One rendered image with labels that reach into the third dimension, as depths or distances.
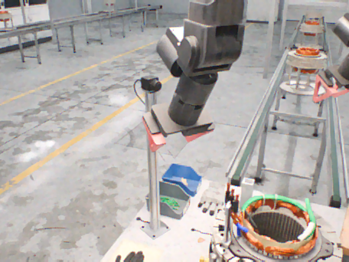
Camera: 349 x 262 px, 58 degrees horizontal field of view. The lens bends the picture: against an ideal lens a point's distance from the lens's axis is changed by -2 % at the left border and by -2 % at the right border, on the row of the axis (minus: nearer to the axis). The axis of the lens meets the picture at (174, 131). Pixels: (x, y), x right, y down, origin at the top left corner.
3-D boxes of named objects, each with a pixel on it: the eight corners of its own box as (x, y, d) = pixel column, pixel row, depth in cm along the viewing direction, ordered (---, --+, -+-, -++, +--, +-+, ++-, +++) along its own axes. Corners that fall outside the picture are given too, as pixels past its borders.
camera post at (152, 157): (160, 228, 128) (157, 90, 103) (154, 232, 126) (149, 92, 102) (155, 224, 130) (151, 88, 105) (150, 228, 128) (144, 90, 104)
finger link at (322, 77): (301, 93, 88) (321, 68, 81) (318, 89, 92) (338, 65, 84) (316, 111, 85) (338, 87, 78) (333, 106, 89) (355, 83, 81)
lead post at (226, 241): (220, 246, 78) (224, 207, 73) (226, 239, 80) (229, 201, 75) (227, 249, 77) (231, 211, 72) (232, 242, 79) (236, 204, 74)
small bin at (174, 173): (203, 181, 158) (203, 168, 154) (194, 198, 146) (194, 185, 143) (171, 175, 163) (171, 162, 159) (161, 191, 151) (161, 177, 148)
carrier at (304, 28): (288, 44, 472) (291, 23, 459) (308, 43, 486) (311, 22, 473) (308, 50, 440) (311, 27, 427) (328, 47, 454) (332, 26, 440)
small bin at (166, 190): (191, 201, 143) (192, 188, 140) (180, 221, 132) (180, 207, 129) (158, 193, 149) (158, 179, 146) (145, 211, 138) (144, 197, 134)
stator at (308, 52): (295, 67, 293) (298, 44, 284) (320, 70, 282) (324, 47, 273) (288, 72, 276) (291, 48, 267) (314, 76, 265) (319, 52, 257)
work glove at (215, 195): (210, 181, 158) (210, 177, 156) (233, 187, 153) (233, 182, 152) (193, 211, 137) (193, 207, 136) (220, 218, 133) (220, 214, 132)
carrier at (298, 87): (285, 80, 310) (290, 47, 297) (328, 86, 291) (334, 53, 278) (273, 90, 280) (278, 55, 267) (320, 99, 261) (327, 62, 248)
